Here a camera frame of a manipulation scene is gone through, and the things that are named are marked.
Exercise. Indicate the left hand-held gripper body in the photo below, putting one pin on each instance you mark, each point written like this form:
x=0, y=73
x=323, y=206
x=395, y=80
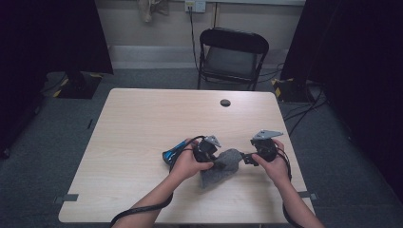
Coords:
x=204, y=152

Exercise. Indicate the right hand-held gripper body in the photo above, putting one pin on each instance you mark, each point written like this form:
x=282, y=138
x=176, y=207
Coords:
x=264, y=148

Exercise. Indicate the grey fuzzy sock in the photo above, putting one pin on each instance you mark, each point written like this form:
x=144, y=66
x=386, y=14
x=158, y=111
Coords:
x=221, y=175

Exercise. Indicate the blue and black toy car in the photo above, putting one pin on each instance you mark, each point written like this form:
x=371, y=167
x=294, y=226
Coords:
x=169, y=154

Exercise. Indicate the person's left hand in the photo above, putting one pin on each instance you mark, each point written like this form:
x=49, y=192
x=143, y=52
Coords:
x=185, y=166

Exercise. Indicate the person's right hand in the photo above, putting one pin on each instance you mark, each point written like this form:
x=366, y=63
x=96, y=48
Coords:
x=278, y=169

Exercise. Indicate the black stand base yellow tape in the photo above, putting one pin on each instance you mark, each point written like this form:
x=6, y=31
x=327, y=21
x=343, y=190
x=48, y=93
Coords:
x=291, y=91

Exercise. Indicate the grey tape mark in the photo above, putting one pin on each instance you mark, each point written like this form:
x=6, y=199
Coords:
x=309, y=195
x=66, y=199

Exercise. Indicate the black folding chair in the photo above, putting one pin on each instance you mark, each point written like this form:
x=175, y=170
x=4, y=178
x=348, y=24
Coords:
x=233, y=60

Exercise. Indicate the small black floor strip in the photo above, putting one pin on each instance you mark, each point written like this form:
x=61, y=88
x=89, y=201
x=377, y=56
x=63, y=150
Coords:
x=90, y=124

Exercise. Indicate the black curtain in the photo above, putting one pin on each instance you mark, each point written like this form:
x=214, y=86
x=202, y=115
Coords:
x=47, y=38
x=364, y=63

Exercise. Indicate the white wall socket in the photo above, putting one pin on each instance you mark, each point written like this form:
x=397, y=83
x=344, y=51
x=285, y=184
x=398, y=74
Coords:
x=195, y=5

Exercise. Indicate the beige cloth on wall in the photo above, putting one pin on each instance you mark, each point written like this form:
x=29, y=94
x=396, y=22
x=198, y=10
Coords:
x=152, y=8

